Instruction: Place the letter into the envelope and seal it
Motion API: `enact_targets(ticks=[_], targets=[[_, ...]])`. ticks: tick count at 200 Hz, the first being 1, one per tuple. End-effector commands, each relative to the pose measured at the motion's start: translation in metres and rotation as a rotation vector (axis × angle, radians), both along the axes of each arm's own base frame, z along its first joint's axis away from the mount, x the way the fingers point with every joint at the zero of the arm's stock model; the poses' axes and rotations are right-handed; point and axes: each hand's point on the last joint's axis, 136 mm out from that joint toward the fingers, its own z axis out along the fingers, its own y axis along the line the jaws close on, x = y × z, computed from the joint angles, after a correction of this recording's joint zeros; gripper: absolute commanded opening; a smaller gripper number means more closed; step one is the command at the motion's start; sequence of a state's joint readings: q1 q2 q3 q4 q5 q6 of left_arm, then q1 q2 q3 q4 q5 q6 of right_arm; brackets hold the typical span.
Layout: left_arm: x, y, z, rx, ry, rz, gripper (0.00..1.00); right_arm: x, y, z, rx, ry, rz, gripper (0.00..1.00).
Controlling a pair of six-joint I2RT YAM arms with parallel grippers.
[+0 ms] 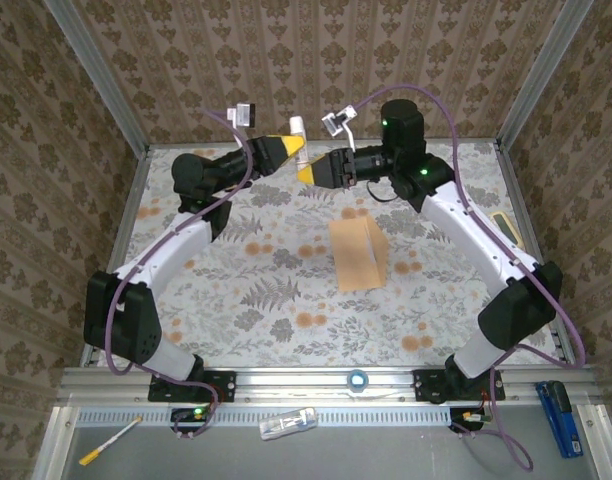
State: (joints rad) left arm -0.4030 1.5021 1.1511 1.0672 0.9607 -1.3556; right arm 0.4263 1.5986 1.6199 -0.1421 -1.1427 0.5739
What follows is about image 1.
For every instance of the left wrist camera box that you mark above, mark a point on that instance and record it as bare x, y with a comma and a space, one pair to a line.
243, 115

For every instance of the blue stapler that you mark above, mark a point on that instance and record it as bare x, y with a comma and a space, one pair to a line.
558, 420

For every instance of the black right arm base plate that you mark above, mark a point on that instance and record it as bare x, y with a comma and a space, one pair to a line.
423, 387

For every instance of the aluminium frame post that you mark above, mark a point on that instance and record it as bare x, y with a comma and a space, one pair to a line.
546, 70
96, 75

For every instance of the clear plastic packet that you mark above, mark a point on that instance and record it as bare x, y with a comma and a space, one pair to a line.
288, 422

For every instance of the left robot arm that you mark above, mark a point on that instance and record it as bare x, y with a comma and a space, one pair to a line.
151, 270

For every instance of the tan paper envelope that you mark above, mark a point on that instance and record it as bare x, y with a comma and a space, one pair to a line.
353, 255

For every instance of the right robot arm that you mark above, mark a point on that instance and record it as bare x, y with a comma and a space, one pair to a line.
486, 235

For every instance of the aluminium table side rail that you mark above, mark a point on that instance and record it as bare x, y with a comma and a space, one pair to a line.
516, 187
133, 200

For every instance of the white glue stick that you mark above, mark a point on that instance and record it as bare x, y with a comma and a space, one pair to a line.
297, 130

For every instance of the small tape roll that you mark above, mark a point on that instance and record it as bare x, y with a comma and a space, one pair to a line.
357, 380

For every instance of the aluminium mounting rail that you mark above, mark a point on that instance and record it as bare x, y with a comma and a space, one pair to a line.
296, 382

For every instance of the white pen yellow cap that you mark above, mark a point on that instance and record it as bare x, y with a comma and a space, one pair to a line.
111, 440

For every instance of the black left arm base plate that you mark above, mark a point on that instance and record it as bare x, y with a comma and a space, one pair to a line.
226, 387

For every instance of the grey metal shelf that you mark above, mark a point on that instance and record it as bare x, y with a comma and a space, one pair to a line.
336, 457

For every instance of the floral print tablecloth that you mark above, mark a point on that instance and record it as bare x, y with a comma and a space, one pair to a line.
286, 325

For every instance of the small black controller board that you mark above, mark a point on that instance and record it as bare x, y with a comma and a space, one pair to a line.
468, 417
188, 419

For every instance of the beige calculator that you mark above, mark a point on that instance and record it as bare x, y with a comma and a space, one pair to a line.
507, 230

